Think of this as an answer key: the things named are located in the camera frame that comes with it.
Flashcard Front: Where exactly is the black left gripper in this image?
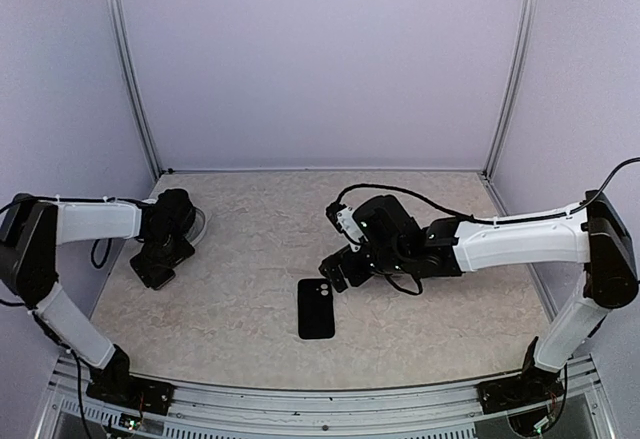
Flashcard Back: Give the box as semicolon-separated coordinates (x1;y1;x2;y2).
131;229;195;287

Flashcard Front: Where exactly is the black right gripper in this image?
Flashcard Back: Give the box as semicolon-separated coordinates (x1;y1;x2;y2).
320;240;410;290

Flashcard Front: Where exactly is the black phone case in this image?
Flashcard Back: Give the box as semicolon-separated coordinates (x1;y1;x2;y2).
297;278;335;340

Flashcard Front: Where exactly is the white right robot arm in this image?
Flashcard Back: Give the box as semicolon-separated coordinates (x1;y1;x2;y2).
319;189;639;403

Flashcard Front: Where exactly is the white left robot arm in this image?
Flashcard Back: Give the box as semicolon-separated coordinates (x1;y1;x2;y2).
1;189;207;404

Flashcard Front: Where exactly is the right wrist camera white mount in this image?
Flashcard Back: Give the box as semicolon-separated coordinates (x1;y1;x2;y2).
337;206;364;252

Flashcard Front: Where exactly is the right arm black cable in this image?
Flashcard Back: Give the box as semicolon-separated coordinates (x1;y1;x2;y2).
325;156;640;295

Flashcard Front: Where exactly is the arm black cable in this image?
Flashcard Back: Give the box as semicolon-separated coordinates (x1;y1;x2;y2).
0;198;151;310
325;156;640;295

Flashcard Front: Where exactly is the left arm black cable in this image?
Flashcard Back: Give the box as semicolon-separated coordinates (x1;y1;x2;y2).
0;198;151;310

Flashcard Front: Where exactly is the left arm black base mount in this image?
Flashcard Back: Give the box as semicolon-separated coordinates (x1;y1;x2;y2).
86;345;175;416

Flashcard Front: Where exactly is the aluminium front rail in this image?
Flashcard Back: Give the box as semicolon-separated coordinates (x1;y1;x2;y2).
34;353;616;439

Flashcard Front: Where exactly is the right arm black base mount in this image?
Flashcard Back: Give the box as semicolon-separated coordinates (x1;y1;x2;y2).
476;337;566;414

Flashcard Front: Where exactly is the left aluminium frame post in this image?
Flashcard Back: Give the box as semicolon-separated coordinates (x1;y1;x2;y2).
107;0;163;181

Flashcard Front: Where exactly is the aluminium frame post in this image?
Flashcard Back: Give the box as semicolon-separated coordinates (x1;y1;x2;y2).
483;0;538;182
107;0;163;181

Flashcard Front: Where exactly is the right aluminium frame post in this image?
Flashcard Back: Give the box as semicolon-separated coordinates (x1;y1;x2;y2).
483;0;538;182

